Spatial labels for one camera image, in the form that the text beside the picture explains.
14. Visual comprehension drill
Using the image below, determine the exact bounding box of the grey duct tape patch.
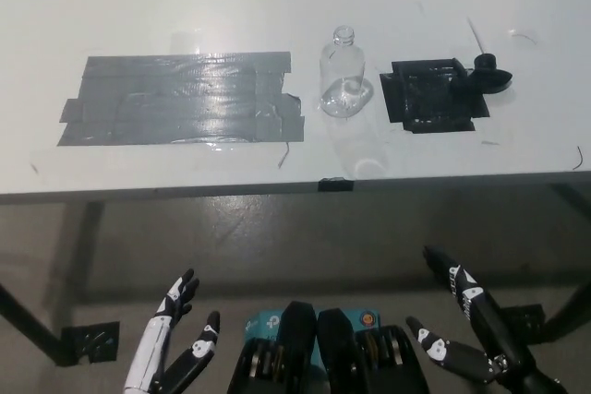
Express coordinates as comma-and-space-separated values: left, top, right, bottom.
55, 52, 306, 147

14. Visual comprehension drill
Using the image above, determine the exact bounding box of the black spray trigger lid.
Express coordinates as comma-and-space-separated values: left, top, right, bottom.
450, 18, 513, 96

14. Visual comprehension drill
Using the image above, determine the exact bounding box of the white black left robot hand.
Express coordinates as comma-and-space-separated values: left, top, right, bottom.
123, 269, 222, 394

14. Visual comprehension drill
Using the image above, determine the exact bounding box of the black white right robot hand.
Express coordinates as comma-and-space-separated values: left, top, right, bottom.
405, 245, 539, 384

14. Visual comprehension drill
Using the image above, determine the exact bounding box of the clear plastic bottle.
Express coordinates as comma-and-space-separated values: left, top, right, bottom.
319, 25, 374, 117

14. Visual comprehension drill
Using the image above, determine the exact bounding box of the black table leg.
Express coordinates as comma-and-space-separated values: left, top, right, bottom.
544, 269, 591, 335
0, 282, 78, 367

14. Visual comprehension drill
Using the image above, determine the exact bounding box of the teal cardboard box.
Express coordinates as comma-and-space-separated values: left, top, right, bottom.
244, 309, 382, 372

